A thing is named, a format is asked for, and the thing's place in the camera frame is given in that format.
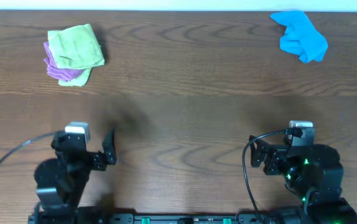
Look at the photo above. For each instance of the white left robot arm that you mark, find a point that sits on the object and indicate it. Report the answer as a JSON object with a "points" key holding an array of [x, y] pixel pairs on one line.
{"points": [[61, 181]]}

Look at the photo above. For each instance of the blue crumpled cloth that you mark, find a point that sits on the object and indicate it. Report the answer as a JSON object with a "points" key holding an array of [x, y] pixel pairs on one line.
{"points": [[300, 37]]}

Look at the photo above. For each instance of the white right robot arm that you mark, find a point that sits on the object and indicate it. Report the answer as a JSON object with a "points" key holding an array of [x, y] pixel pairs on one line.
{"points": [[313, 173]]}

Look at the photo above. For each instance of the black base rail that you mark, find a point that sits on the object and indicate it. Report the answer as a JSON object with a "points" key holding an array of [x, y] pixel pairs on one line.
{"points": [[127, 218]]}

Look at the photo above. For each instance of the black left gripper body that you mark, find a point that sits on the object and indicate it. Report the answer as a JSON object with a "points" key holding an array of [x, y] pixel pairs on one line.
{"points": [[97, 159]]}

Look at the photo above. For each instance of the purple folded cloth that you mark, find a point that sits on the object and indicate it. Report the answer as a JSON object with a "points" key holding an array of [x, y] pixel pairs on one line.
{"points": [[62, 74]]}

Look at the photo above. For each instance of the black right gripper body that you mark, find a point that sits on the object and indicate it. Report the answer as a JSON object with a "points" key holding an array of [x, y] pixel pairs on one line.
{"points": [[277, 162]]}

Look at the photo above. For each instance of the light green folded cloth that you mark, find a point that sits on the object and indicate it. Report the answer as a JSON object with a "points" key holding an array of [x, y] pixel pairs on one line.
{"points": [[80, 80]]}

